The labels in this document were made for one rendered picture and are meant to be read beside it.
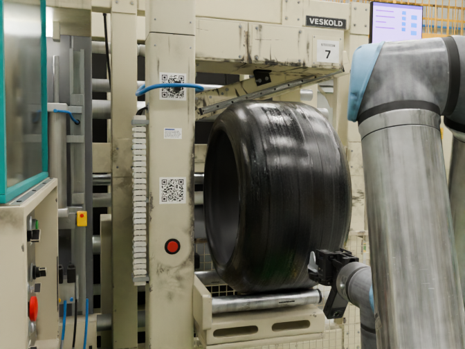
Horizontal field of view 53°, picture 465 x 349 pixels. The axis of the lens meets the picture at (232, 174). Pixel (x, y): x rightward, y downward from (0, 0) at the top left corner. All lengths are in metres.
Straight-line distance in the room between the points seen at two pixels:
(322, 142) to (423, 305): 0.74
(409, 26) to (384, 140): 4.82
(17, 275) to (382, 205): 0.47
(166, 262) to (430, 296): 0.87
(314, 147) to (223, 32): 0.60
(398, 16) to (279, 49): 3.76
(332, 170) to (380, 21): 4.12
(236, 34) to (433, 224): 1.18
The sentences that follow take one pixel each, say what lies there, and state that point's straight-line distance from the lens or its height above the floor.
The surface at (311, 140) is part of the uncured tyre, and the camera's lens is 1.28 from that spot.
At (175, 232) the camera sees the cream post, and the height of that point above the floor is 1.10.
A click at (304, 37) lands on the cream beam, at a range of 1.78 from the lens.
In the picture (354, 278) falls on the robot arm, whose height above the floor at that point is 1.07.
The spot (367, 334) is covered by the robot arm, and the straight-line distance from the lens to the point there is 1.03.
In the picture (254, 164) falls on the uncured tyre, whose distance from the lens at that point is 1.21.
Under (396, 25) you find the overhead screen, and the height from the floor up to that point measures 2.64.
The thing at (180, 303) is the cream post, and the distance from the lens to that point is 1.40.
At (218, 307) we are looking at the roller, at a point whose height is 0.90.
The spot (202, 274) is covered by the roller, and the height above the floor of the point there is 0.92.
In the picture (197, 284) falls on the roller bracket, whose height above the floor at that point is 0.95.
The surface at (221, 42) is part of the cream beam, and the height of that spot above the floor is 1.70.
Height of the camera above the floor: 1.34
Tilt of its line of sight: 3 degrees down
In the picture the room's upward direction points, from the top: 1 degrees clockwise
